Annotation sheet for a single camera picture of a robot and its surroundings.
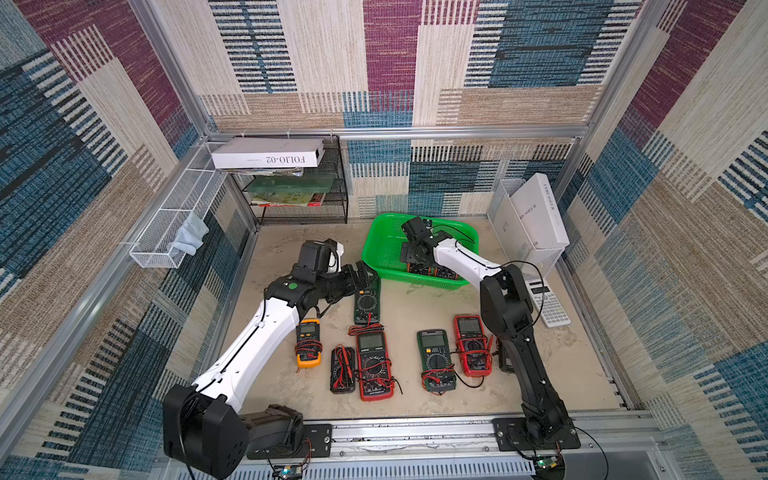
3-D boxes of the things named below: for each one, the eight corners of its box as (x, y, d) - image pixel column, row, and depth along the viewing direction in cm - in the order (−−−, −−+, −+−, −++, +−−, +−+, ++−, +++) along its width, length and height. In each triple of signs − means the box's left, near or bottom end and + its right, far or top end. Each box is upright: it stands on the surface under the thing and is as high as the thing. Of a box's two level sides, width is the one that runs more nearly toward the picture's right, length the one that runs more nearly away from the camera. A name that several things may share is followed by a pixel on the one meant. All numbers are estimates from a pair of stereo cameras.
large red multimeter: (360, 403, 80) (359, 400, 77) (355, 338, 91) (354, 333, 89) (395, 398, 81) (396, 395, 78) (386, 333, 92) (386, 329, 90)
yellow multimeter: (296, 368, 86) (293, 364, 83) (299, 326, 94) (296, 320, 91) (322, 365, 87) (319, 360, 84) (322, 323, 95) (319, 317, 92)
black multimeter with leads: (329, 393, 82) (326, 389, 79) (334, 349, 89) (332, 344, 86) (355, 393, 82) (354, 389, 79) (358, 349, 89) (357, 344, 86)
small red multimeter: (460, 377, 84) (464, 371, 80) (452, 323, 94) (455, 315, 91) (494, 377, 84) (499, 371, 80) (482, 323, 94) (486, 315, 91)
